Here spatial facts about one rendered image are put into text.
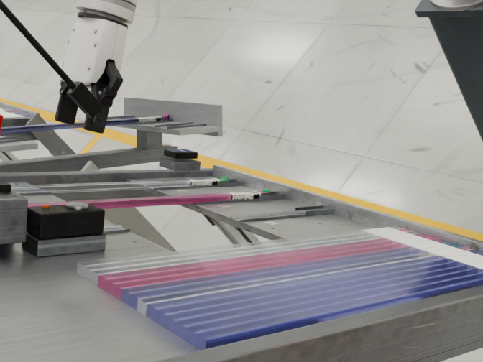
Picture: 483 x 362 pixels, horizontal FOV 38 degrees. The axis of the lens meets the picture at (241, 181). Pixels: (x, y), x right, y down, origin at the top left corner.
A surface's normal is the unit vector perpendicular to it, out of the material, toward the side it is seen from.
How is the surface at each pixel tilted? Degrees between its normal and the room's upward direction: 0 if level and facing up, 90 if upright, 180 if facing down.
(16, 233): 90
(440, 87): 0
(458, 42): 90
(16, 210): 90
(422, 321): 90
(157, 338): 48
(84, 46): 32
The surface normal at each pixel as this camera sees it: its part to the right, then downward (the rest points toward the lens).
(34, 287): 0.11, -0.98
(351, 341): 0.64, 0.19
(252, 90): -0.49, -0.64
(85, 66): -0.69, -0.14
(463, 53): -0.55, 0.75
